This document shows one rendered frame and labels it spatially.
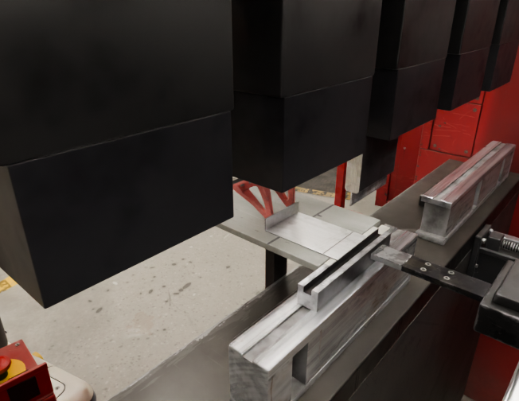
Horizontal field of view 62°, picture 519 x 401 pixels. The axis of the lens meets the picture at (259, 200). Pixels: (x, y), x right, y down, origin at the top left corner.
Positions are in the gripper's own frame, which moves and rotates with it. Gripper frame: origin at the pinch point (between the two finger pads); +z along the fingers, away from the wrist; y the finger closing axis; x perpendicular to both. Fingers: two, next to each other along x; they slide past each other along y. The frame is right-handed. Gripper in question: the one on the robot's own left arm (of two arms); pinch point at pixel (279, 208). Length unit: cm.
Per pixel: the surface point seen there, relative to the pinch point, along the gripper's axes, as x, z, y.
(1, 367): 31.0, 6.1, -38.2
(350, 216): -6.6, 5.8, 8.1
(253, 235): 0.3, 1.7, -7.0
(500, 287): -29.7, 14.8, -2.4
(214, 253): 156, 29, 94
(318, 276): -11.1, 8.6, -9.1
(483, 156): -9, 11, 65
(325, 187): 159, 27, 216
